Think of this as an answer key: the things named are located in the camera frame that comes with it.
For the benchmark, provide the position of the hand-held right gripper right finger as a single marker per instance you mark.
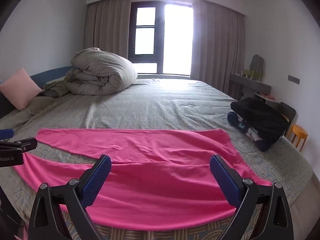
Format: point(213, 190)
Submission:
point(223, 177)

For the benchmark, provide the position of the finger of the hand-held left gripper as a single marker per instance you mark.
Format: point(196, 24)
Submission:
point(5, 134)
point(23, 145)

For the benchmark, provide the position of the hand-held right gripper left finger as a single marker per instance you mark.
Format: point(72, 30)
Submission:
point(98, 177)

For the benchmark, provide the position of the pink pants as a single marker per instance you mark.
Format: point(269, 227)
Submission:
point(150, 180)

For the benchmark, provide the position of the dark pillow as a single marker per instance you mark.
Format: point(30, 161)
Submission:
point(5, 105)

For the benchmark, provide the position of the pink pillow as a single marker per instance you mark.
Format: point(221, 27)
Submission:
point(18, 88)

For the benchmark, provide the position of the navy patterned blanket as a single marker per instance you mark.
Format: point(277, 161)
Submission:
point(250, 132)

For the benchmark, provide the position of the crumpled grey blanket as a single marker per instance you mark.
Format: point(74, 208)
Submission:
point(56, 88)

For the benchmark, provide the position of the blue headboard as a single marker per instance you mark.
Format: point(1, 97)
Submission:
point(47, 76)

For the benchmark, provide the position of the black garment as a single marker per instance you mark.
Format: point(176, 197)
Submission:
point(260, 115)

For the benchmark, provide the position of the yellow stool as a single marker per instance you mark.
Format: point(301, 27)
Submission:
point(297, 132)

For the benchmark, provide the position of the black chair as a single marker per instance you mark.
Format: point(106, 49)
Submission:
point(287, 111)

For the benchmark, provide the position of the pink cloth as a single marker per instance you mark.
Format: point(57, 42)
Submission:
point(267, 96)

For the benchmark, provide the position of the bed with patterned sheet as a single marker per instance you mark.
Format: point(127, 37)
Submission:
point(162, 105)

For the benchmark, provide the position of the grey dresser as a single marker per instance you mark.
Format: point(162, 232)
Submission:
point(250, 82)

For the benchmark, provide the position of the folded grey patterned duvet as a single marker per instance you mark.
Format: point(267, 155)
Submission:
point(100, 72)

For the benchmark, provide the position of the yellow green bottle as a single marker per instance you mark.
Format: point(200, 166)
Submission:
point(247, 73)
point(256, 75)

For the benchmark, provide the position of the wavy grey mirror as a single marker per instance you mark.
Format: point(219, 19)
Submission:
point(257, 63)

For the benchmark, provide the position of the beige curtain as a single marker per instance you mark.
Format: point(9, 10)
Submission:
point(107, 30)
point(215, 45)

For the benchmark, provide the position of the dark framed window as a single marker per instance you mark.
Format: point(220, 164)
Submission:
point(145, 40)

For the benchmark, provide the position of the wall switch panel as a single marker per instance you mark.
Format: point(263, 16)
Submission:
point(293, 79)

